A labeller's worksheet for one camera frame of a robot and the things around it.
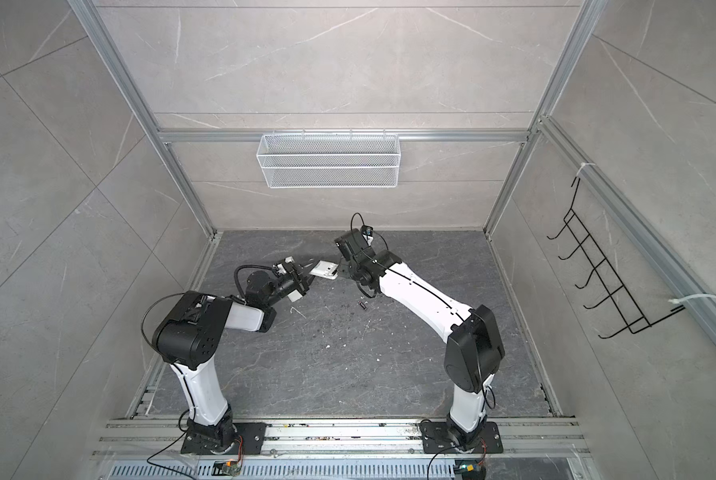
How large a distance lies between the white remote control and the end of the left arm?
1.0 inches

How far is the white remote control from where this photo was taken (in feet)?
2.74

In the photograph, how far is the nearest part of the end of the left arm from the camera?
76 cm
